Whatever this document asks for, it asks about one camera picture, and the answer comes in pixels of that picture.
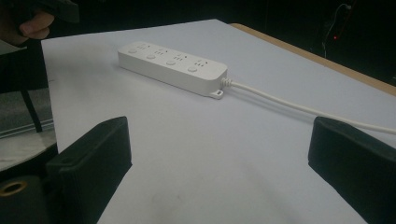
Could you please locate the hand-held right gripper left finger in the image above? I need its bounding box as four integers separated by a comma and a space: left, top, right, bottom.
46, 116, 133, 224

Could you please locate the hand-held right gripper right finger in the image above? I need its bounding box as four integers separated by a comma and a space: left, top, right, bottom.
307, 116, 396, 224

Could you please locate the white power strip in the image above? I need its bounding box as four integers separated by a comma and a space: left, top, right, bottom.
117, 41, 229, 101

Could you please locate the white table sheet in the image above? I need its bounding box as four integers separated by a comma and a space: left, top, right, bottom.
40, 18, 396, 224

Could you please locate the white power strip cable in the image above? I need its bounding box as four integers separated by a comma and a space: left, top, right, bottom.
220, 77, 396, 135

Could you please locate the thin background cable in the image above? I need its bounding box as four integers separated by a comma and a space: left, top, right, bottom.
321, 2, 359, 60

